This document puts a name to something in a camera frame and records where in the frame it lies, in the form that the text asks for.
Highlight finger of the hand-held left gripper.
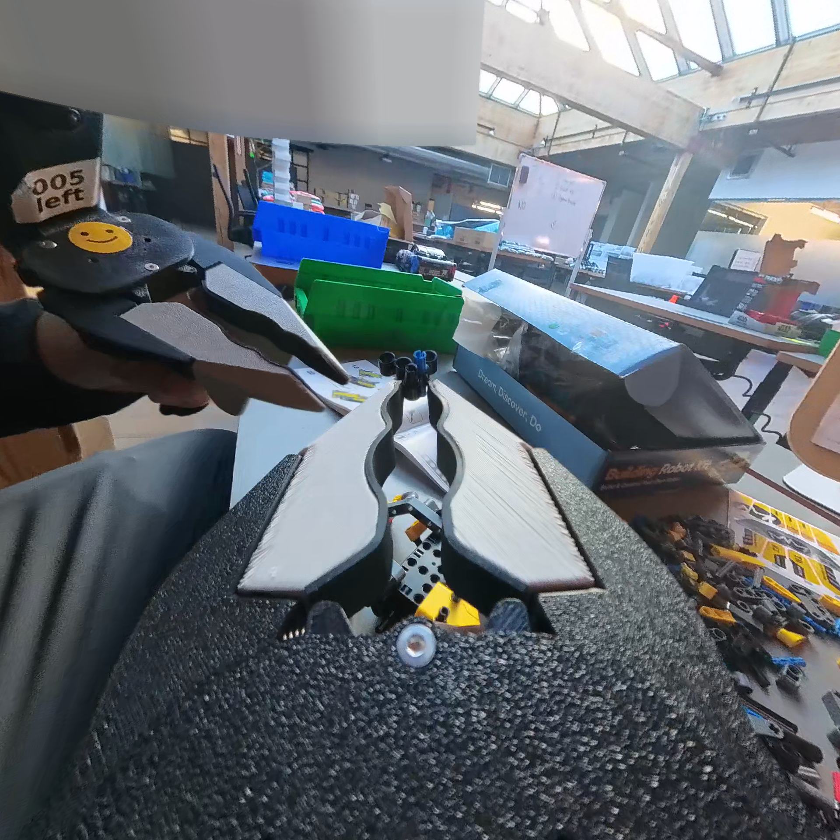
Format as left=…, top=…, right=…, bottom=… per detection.
left=190, top=236, right=350, bottom=385
left=121, top=302, right=325, bottom=417

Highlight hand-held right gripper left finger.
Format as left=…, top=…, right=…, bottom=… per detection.
left=236, top=381, right=404, bottom=601

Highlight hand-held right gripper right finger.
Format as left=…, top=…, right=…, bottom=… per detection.
left=428, top=379, right=597, bottom=598

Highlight black connector piece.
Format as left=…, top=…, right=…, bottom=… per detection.
left=379, top=350, right=439, bottom=401

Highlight person's left forearm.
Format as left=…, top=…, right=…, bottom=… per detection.
left=0, top=298, right=158, bottom=437

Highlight grey desk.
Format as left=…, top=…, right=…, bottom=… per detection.
left=230, top=348, right=840, bottom=840

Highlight person's left hand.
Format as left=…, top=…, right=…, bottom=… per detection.
left=36, top=315, right=212, bottom=417

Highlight open instruction booklet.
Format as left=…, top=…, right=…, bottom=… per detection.
left=289, top=358, right=454, bottom=494

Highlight blue plastic bin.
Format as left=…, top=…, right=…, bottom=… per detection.
left=252, top=201, right=391, bottom=269

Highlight yellow grey brick vehicle model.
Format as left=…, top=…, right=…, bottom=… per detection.
left=374, top=489, right=483, bottom=636

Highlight blue cardboard kit box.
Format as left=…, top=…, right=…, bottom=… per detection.
left=453, top=269, right=765, bottom=492

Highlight green plastic bin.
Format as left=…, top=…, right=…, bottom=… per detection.
left=294, top=259, right=464, bottom=355

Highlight black toy car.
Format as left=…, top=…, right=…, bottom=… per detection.
left=394, top=244, right=458, bottom=283

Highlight clear plastic bag of parts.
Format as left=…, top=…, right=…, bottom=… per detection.
left=453, top=307, right=526, bottom=370

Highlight pile of loose building pieces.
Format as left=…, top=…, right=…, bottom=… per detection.
left=630, top=515, right=840, bottom=828

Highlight long wooden table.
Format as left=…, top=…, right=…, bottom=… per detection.
left=570, top=281, right=821, bottom=358

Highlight yellow black sticker sheet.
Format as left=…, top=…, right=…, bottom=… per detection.
left=728, top=489, right=840, bottom=608

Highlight whiteboard on stand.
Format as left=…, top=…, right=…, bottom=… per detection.
left=500, top=153, right=607, bottom=258

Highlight black laptop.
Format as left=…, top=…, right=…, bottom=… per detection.
left=682, top=266, right=760, bottom=318

